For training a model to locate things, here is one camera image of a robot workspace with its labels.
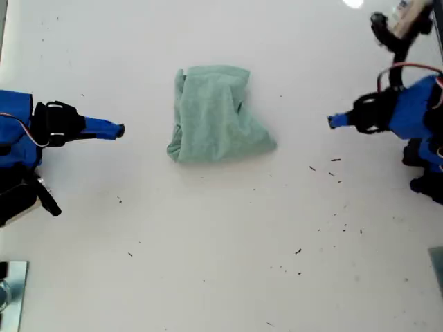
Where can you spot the green t-shirt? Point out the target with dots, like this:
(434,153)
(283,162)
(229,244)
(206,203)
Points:
(214,121)

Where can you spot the black clamp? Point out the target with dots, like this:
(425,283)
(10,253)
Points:
(3,269)

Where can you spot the black camera stalk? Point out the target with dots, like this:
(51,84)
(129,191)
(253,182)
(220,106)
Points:
(401,55)
(41,162)

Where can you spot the black camera box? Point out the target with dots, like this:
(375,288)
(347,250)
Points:
(17,204)
(380,31)

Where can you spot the round steel post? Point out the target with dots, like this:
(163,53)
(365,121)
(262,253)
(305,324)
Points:
(4,294)

